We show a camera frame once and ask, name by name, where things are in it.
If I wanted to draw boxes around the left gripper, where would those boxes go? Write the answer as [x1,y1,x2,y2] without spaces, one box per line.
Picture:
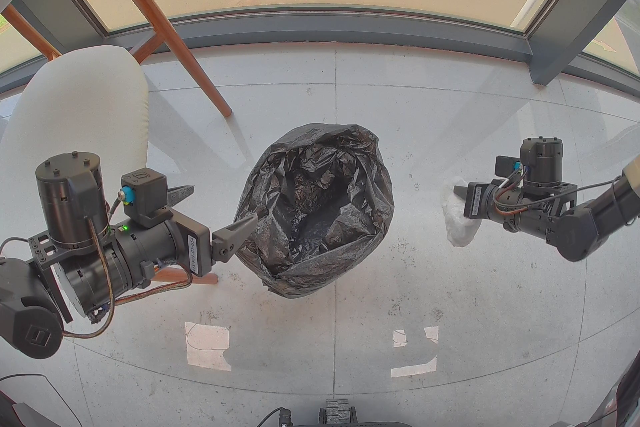
[66,184,269,312]

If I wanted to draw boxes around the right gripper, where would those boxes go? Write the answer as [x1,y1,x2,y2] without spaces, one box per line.
[452,182,527,229]

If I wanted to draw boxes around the white paper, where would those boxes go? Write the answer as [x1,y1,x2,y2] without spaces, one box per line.
[440,175,484,248]

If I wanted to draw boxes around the black plastic bag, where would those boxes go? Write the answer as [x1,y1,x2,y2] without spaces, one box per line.
[234,122,395,300]

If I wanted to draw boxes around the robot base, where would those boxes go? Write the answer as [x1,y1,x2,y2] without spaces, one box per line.
[300,397,412,427]

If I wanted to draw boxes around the white chair wooden legs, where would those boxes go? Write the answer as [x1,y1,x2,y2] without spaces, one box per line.
[0,0,234,287]

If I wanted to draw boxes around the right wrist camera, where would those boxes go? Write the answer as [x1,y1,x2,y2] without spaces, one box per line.
[494,155,522,178]

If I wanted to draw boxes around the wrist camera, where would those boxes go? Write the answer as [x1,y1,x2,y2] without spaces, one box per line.
[494,155,522,178]
[119,168,171,227]

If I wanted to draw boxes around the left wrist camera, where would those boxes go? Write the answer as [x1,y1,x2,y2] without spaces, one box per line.
[119,168,171,227]

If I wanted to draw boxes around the black cable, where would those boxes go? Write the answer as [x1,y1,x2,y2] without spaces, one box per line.
[560,178,627,192]
[257,407,292,427]

